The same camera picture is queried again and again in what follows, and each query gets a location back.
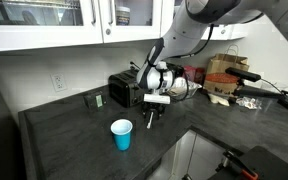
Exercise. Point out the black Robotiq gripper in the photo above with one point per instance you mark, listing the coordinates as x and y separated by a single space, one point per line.
153 107

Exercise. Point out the white pen with black cap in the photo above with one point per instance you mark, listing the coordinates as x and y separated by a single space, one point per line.
149 121

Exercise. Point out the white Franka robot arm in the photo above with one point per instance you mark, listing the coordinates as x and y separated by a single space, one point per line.
197 26

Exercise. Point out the blue plastic cup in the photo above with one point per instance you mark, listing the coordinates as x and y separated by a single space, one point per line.
121 138

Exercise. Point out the silver black toaster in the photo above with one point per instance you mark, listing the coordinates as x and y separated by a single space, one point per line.
125 88

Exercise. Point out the red snack package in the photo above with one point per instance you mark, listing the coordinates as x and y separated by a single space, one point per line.
194 74

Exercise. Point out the small dark box green label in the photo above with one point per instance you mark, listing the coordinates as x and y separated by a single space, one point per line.
94 101

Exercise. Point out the white lower cabinet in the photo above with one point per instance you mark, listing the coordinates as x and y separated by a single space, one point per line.
200 156

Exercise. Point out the cream crumpled napkin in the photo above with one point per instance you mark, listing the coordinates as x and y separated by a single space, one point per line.
219 99

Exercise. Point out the brown paper bag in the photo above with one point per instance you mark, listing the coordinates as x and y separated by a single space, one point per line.
225 78

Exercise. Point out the crumpled clear plastic wrapper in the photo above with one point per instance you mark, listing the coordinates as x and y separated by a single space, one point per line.
249 102

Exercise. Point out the orange black bar clamp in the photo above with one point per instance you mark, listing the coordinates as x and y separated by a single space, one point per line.
240 166

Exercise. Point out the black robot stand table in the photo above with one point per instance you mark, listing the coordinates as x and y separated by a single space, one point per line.
270 166

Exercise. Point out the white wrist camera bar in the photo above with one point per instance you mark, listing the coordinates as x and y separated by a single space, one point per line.
156 99

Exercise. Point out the white wall outlet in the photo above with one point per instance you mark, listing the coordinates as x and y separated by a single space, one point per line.
58 82

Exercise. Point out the black bar camera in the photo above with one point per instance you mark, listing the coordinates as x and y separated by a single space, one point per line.
243 74

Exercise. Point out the black camera stand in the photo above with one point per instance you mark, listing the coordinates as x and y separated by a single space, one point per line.
260 91

